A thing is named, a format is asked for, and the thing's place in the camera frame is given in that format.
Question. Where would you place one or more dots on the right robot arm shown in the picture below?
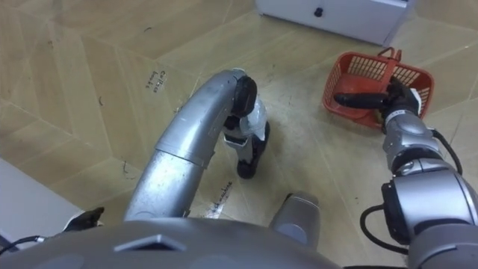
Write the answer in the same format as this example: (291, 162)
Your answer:
(429, 194)

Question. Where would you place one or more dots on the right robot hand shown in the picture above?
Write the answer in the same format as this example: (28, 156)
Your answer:
(399, 99)

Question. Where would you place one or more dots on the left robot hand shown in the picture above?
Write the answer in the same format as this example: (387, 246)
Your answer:
(85, 220)

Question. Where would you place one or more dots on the robot body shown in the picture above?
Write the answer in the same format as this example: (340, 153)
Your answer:
(209, 254)

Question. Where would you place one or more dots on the red plastic basket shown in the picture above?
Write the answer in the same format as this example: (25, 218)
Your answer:
(351, 80)

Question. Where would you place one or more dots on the white furniture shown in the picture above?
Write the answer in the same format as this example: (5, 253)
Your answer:
(30, 205)

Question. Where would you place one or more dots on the white cabinet with black knob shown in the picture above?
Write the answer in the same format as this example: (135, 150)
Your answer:
(347, 16)

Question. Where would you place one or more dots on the robot legs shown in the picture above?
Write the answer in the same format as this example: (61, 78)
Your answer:
(194, 127)

